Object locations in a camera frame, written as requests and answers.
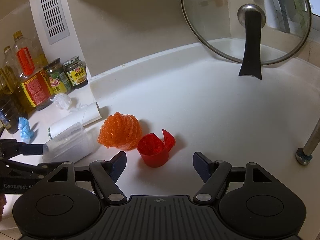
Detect clear plastic container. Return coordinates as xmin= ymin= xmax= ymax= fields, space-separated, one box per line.
xmin=42 ymin=122 xmax=96 ymax=163

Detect orange mesh net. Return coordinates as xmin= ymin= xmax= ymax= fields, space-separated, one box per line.
xmin=97 ymin=112 xmax=142 ymax=151

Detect blue face mask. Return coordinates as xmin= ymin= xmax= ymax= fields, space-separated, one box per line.
xmin=18 ymin=116 xmax=34 ymax=144

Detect red plastic cup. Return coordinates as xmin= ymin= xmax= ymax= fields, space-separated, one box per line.
xmin=137 ymin=129 xmax=176 ymax=168

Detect white paper roll green end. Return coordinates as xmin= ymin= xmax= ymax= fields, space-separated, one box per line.
xmin=48 ymin=102 xmax=102 ymax=139

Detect white tissue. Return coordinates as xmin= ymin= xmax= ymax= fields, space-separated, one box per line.
xmin=51 ymin=93 xmax=83 ymax=112

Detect person left hand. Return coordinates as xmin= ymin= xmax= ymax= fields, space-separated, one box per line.
xmin=0 ymin=193 xmax=7 ymax=221

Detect large dark oil bottle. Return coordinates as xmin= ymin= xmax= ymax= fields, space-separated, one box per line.
xmin=1 ymin=46 xmax=28 ymax=134

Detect steel dish rack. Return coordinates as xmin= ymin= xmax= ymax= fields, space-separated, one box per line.
xmin=296 ymin=119 xmax=320 ymax=166

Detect soybean paste jar black lid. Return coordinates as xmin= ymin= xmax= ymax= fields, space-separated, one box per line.
xmin=44 ymin=58 xmax=72 ymax=95

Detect checkered lid sauce jar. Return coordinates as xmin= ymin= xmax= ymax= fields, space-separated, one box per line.
xmin=63 ymin=56 xmax=88 ymax=88

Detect glass pot lid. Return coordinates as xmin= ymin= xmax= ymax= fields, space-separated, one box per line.
xmin=181 ymin=0 xmax=312 ymax=79

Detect oil bottle red handle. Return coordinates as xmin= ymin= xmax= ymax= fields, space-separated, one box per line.
xmin=12 ymin=30 xmax=54 ymax=111

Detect grey wall vent grille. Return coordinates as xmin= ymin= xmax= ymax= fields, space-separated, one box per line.
xmin=39 ymin=0 xmax=69 ymax=45

